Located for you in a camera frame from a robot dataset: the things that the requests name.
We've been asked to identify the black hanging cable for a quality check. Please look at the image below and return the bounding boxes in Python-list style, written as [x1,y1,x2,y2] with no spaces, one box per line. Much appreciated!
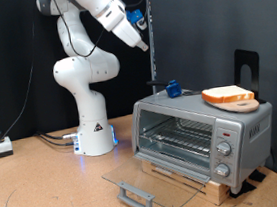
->
[0,14,53,173]

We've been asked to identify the vertical aluminium frame pole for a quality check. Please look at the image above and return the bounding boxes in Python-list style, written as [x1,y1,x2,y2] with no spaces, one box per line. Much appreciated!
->
[142,0,162,95]

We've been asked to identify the black camera cable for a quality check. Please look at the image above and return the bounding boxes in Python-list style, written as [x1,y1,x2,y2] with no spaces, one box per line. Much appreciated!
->
[49,0,153,61]

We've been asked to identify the black tape patch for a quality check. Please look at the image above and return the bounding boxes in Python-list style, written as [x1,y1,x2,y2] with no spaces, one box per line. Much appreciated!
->
[248,169,268,184]

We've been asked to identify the oval wooden cutting board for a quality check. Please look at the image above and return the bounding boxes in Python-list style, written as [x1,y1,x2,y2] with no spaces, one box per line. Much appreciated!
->
[208,94,261,117]

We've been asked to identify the black backdrop curtain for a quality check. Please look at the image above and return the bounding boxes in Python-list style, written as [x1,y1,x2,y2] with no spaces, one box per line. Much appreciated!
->
[0,0,164,143]

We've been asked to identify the silver toaster oven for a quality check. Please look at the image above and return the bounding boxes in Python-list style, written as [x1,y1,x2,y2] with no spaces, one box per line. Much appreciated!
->
[125,77,277,205]

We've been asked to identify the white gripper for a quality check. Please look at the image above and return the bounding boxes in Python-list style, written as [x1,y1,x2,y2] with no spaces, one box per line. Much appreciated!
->
[111,13,150,56]

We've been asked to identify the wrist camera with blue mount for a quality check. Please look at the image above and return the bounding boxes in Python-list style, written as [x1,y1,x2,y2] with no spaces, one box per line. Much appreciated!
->
[125,7,148,32]

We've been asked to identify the black metal bookend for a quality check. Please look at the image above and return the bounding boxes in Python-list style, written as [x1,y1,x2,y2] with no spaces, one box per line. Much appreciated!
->
[230,46,267,107]

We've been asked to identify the white emergency stop box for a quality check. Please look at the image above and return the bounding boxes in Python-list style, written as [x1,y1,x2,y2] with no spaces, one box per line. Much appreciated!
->
[0,129,15,158]

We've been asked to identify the metal wire oven rack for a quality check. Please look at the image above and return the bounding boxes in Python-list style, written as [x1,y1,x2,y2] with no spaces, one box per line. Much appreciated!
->
[138,113,218,166]

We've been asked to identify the glass oven door with handle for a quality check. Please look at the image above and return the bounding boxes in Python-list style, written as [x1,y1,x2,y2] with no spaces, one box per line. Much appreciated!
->
[99,142,216,207]

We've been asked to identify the white bread slice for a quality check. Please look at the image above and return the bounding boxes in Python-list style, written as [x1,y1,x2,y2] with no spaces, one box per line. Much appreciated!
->
[200,82,257,106]

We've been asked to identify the black cable with silver connector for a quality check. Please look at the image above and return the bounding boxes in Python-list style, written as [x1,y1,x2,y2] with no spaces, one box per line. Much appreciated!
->
[34,126,80,143]

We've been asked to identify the black base cable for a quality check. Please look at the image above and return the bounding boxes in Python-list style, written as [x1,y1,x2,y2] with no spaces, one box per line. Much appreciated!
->
[38,130,77,150]

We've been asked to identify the silver oven knob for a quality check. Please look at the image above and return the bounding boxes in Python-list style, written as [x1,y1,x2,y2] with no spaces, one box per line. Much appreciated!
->
[213,162,232,179]
[215,139,234,158]

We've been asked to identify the grey backdrop curtain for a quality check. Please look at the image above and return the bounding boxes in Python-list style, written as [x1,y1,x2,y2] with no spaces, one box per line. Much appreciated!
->
[148,0,277,206]

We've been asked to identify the slatted wooden block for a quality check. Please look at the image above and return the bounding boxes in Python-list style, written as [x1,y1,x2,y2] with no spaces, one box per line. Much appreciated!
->
[141,150,233,207]

